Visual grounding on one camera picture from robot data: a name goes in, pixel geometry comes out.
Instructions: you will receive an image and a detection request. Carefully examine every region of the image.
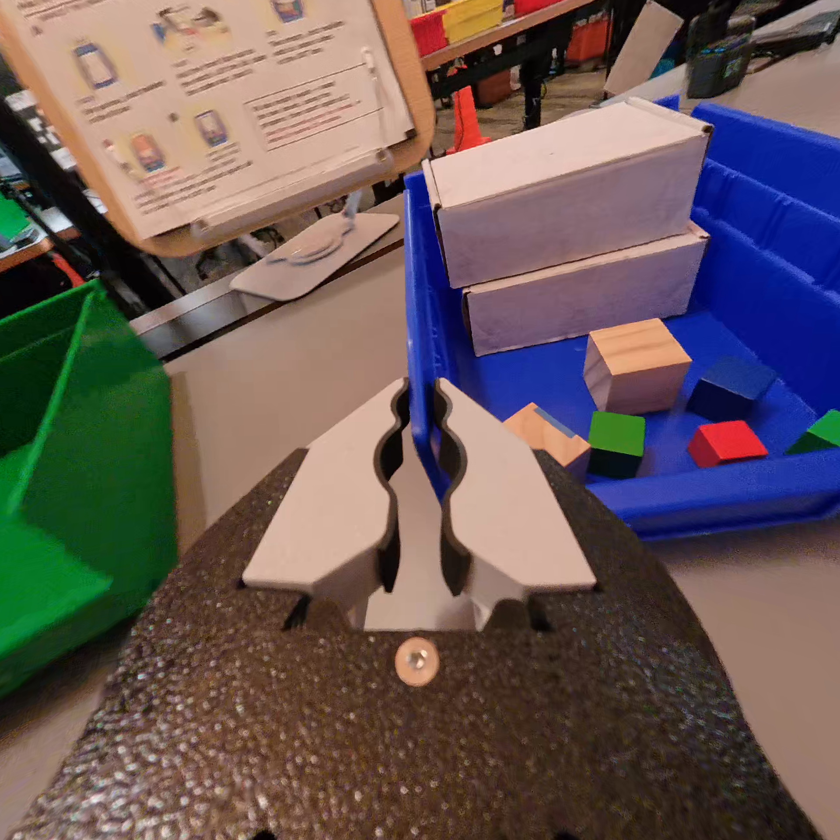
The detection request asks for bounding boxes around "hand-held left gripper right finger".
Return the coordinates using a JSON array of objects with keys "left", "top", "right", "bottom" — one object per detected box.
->
[{"left": 433, "top": 377, "right": 598, "bottom": 632}]

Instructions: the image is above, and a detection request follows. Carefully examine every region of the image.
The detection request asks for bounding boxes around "black flat electronic device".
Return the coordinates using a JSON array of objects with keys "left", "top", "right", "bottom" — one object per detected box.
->
[{"left": 755, "top": 10, "right": 840, "bottom": 48}]

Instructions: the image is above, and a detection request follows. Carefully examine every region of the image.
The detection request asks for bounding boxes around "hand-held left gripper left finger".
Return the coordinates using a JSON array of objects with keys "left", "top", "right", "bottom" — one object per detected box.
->
[{"left": 241, "top": 377, "right": 411, "bottom": 626}]

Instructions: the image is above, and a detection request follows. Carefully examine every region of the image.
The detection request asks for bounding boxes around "white tilted card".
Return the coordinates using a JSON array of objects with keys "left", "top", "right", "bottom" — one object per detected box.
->
[{"left": 604, "top": 0, "right": 685, "bottom": 99}]

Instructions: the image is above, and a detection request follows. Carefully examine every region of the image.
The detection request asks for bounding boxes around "orange traffic cone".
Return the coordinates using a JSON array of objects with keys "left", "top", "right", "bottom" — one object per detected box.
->
[{"left": 448, "top": 85, "right": 492, "bottom": 155}]

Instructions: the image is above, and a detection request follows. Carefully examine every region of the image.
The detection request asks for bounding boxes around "white cardboard mailer box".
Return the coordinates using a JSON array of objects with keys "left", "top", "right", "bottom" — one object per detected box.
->
[
  {"left": 423, "top": 97, "right": 715, "bottom": 290},
  {"left": 461, "top": 222, "right": 711, "bottom": 357}
]

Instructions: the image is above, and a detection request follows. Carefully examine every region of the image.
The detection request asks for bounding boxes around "medium green cube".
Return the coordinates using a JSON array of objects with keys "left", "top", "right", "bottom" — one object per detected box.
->
[{"left": 784, "top": 410, "right": 840, "bottom": 455}]

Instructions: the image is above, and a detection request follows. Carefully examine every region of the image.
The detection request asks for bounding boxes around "plain wooden cube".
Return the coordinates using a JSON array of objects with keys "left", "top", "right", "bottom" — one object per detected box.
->
[{"left": 583, "top": 318, "right": 693, "bottom": 416}]

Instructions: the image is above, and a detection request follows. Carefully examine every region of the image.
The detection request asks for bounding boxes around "printed instruction sheet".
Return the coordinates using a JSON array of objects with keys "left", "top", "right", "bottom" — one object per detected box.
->
[{"left": 0, "top": 0, "right": 417, "bottom": 240}]

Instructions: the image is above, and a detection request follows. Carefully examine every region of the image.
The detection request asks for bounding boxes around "blue plastic bin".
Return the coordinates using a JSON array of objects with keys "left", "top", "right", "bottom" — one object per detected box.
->
[{"left": 403, "top": 95, "right": 840, "bottom": 542}]

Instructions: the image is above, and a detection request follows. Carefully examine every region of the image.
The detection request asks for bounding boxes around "green plastic bin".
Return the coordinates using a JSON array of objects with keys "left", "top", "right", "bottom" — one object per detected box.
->
[{"left": 0, "top": 279, "right": 179, "bottom": 700}]

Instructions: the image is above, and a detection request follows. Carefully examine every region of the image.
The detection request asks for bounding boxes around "yellow storage bin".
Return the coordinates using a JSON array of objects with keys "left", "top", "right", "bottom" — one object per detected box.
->
[{"left": 443, "top": 0, "right": 505, "bottom": 43}]

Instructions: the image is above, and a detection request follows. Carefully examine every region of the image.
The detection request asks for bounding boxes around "dark electronic device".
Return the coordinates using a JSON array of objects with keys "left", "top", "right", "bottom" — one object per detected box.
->
[{"left": 686, "top": 0, "right": 756, "bottom": 99}]

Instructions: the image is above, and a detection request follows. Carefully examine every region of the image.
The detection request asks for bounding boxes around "small green cube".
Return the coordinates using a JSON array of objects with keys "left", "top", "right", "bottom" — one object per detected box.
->
[{"left": 586, "top": 411, "right": 647, "bottom": 480}]

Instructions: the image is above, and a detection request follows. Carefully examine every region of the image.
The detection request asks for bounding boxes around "dark blue cube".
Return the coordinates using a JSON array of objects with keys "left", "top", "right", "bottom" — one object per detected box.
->
[{"left": 686, "top": 356, "right": 778, "bottom": 423}]

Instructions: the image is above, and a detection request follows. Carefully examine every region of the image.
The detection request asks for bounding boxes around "large wooden cube grey face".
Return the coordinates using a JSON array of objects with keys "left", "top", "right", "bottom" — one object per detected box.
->
[{"left": 504, "top": 402, "right": 592, "bottom": 483}]

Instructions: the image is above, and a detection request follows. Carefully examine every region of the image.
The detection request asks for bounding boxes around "orange crate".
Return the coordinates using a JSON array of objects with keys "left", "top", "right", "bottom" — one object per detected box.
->
[{"left": 566, "top": 20, "right": 613, "bottom": 64}]

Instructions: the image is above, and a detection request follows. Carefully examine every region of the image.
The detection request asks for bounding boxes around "red cube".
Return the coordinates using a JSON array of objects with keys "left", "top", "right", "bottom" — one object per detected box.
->
[{"left": 687, "top": 420, "right": 769, "bottom": 468}]

